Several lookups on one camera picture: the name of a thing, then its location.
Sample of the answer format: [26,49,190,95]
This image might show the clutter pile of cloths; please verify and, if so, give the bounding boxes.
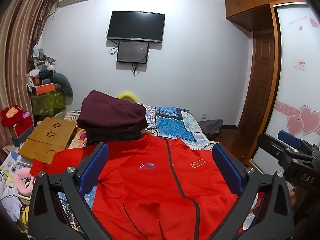
[27,44,57,85]

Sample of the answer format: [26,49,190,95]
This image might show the small black wall monitor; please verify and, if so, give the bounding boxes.
[116,41,150,65]

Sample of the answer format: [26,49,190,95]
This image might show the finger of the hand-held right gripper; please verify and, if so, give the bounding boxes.
[257,133,297,167]
[278,130,315,156]

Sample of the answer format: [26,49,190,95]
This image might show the dark grey cloth heap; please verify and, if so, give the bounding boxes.
[199,119,223,137]

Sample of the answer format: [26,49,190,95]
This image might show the pink plush toy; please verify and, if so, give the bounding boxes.
[14,167,38,196]

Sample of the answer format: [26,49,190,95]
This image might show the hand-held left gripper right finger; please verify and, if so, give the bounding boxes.
[212,142,294,240]

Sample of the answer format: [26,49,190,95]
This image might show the brown striped curtain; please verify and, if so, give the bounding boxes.
[0,0,61,155]

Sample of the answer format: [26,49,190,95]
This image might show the red zip jacket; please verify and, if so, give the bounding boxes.
[29,132,265,240]

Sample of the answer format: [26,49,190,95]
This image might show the green cloth covered cabinet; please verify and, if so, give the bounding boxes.
[30,90,67,123]

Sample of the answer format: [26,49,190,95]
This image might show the black wall television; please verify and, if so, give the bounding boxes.
[107,10,165,43]

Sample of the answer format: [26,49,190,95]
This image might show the dark maroon folded clothes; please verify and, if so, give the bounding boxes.
[77,90,149,145]

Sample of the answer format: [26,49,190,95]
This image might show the blue patterned bedspread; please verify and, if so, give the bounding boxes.
[62,104,215,150]

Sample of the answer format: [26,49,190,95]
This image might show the grey plush pillow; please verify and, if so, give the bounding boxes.
[51,72,74,98]

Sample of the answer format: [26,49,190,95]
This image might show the red gift box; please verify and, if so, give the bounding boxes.
[10,116,35,137]

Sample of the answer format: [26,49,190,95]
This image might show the brown wooden door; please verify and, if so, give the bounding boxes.
[237,30,275,135]

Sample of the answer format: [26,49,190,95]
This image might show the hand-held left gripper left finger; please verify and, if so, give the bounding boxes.
[27,142,110,240]

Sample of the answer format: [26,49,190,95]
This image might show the yellow cloth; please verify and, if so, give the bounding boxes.
[117,91,138,104]

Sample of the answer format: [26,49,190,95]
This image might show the stack of magazines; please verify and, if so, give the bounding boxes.
[0,151,33,180]

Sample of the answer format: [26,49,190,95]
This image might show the red flower plush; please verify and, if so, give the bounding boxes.
[1,105,25,128]

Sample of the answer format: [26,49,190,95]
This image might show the orange box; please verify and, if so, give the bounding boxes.
[36,83,55,95]

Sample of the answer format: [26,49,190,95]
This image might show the wooden lap desk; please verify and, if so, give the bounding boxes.
[19,117,77,165]

